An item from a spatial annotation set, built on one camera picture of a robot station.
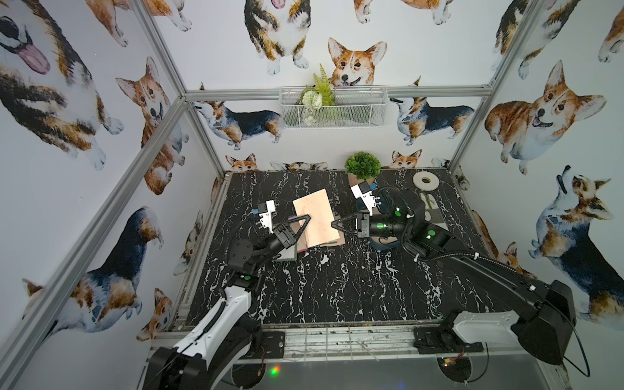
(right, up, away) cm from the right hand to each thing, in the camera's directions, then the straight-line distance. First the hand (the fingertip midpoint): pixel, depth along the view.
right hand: (330, 228), depth 62 cm
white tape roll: (+44, +12, +54) cm, 71 cm away
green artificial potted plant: (+14, +20, +39) cm, 46 cm away
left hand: (-5, +2, +5) cm, 7 cm away
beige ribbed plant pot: (+11, +14, +42) cm, 46 cm away
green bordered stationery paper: (-15, -14, +31) cm, 37 cm away
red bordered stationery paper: (-11, -12, +33) cm, 37 cm away
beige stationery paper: (+3, -4, +2) cm, 5 cm away
